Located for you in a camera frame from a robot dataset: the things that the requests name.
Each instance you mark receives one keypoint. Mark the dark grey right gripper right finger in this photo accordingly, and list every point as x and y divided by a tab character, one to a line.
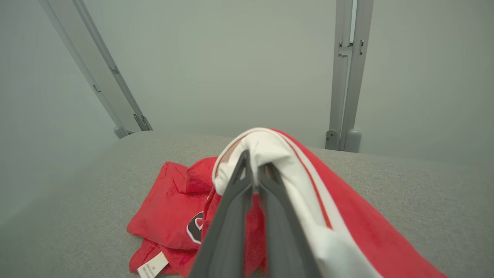
283	239

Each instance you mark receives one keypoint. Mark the grey fabric sofa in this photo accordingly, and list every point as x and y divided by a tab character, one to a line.
424	193

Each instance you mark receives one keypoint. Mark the red and white garment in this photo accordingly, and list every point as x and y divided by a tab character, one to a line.
366	231

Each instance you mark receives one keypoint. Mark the aluminium partition post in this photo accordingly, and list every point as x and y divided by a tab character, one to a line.
104	85
359	77

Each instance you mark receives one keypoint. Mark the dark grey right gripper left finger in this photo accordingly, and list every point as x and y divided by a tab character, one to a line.
227	231

